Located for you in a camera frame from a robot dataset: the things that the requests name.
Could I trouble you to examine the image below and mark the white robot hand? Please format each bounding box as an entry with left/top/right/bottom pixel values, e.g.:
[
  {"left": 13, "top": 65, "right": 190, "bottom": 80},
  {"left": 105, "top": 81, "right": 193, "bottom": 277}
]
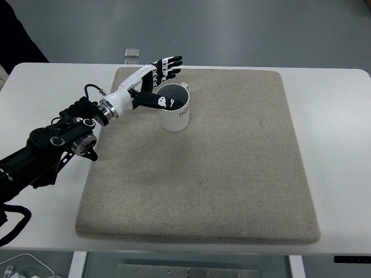
[{"left": 99, "top": 56, "right": 183, "bottom": 121}]

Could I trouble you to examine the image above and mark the white ribbed cup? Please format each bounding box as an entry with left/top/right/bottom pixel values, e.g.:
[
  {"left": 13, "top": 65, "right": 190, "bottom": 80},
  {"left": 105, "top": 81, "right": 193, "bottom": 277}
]
[{"left": 157, "top": 82, "right": 190, "bottom": 132}]

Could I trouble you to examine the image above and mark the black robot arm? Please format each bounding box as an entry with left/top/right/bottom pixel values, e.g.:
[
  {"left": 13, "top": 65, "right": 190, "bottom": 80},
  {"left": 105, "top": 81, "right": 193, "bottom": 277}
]
[{"left": 1, "top": 56, "right": 186, "bottom": 203}]

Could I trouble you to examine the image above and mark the small clear plastic piece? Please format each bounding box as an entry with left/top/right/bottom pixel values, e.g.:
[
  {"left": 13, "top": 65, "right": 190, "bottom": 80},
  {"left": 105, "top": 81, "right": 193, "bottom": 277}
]
[{"left": 124, "top": 48, "right": 140, "bottom": 65}]

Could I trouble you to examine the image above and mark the beige fabric mat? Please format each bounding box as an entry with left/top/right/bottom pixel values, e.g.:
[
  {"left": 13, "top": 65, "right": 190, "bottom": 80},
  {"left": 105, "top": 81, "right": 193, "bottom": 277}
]
[{"left": 75, "top": 69, "right": 321, "bottom": 245}]

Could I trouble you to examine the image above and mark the dark clothed person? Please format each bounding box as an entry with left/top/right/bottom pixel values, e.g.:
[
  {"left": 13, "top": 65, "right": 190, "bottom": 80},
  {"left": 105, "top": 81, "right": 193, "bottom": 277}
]
[{"left": 1, "top": 1, "right": 48, "bottom": 87}]

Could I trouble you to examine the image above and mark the black table control panel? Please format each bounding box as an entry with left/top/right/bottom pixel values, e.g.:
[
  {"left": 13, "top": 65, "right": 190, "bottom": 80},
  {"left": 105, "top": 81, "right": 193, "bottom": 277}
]
[{"left": 334, "top": 256, "right": 371, "bottom": 264}]

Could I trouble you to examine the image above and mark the black sleeved cable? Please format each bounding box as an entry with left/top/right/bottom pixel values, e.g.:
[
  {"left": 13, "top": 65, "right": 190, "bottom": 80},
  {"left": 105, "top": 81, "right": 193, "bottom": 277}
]
[{"left": 0, "top": 204, "right": 32, "bottom": 247}]

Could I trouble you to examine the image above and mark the grey metal base plate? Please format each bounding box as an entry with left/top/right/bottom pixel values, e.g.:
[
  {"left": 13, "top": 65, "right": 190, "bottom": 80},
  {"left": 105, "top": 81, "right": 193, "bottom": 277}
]
[{"left": 115, "top": 264, "right": 261, "bottom": 278}]

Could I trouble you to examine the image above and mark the white table frame leg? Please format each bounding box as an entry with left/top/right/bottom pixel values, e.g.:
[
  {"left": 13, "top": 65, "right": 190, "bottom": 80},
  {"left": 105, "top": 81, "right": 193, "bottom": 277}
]
[{"left": 68, "top": 251, "right": 88, "bottom": 278}]

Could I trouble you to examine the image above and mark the white cable on floor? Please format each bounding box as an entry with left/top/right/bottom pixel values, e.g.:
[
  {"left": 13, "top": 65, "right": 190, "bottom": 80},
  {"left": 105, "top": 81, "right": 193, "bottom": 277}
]
[{"left": 0, "top": 253, "right": 63, "bottom": 278}]

